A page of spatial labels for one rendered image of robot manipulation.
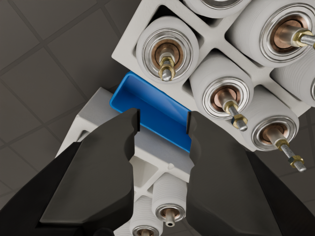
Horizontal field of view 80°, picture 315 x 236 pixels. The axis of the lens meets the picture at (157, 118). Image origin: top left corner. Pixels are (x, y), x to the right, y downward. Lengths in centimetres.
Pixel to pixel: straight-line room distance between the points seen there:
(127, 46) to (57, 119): 44
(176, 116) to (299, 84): 36
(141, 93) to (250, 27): 37
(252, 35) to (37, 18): 52
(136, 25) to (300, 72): 28
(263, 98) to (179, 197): 30
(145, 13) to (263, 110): 26
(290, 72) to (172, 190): 36
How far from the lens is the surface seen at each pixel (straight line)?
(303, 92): 39
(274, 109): 38
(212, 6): 29
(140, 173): 62
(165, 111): 61
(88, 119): 47
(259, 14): 32
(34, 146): 87
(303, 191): 102
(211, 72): 32
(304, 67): 39
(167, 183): 53
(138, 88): 59
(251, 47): 32
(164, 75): 20
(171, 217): 52
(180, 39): 29
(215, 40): 37
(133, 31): 37
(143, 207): 61
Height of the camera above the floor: 54
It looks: 59 degrees down
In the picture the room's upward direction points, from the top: 174 degrees counter-clockwise
